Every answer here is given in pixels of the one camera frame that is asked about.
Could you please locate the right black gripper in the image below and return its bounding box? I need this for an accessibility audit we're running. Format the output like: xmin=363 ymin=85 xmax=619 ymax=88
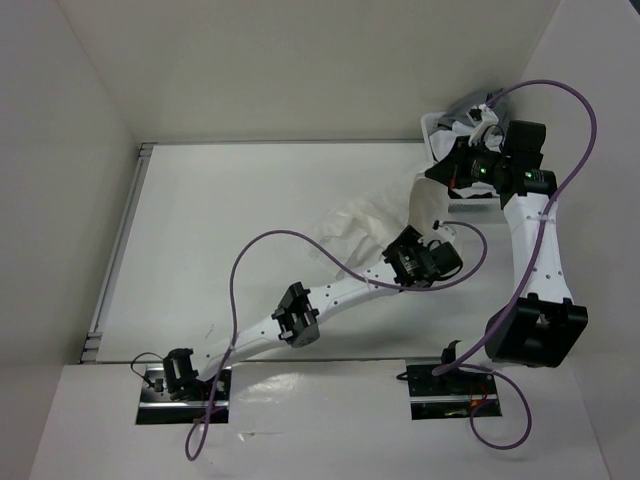
xmin=427 ymin=135 xmax=511 ymax=189

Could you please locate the white pleated skirt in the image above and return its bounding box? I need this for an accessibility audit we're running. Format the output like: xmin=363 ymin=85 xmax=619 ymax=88
xmin=306 ymin=174 xmax=450 ymax=271

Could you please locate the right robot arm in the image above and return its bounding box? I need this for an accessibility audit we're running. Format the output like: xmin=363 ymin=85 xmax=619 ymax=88
xmin=426 ymin=120 xmax=588 ymax=393

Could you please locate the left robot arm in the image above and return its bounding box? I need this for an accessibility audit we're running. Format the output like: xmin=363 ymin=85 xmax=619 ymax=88
xmin=163 ymin=226 xmax=463 ymax=401

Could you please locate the white plastic basket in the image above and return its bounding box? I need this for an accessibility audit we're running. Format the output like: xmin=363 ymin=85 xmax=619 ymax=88
xmin=420 ymin=112 xmax=499 ymax=213

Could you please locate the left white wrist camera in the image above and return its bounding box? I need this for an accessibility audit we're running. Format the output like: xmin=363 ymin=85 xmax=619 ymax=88
xmin=432 ymin=220 xmax=457 ymax=244

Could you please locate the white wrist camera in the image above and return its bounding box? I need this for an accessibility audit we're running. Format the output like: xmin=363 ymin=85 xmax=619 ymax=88
xmin=467 ymin=104 xmax=499 ymax=146
xmin=432 ymin=220 xmax=457 ymax=244

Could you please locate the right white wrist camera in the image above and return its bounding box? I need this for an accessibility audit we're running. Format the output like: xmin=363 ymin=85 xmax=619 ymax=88
xmin=467 ymin=104 xmax=499 ymax=146

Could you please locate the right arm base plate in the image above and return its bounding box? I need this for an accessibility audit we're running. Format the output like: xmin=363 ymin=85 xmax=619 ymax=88
xmin=396 ymin=363 xmax=502 ymax=421

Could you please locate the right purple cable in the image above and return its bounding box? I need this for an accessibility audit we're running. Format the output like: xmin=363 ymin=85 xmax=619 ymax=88
xmin=430 ymin=79 xmax=599 ymax=450

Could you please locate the purple cable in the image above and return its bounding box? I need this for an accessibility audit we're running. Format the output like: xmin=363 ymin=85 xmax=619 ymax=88
xmin=430 ymin=79 xmax=599 ymax=450
xmin=185 ymin=219 xmax=489 ymax=462

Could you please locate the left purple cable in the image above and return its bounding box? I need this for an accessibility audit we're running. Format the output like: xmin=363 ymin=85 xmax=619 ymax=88
xmin=185 ymin=219 xmax=489 ymax=462

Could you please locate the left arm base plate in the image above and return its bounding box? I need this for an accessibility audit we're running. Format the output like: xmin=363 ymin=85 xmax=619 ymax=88
xmin=135 ymin=366 xmax=232 ymax=426

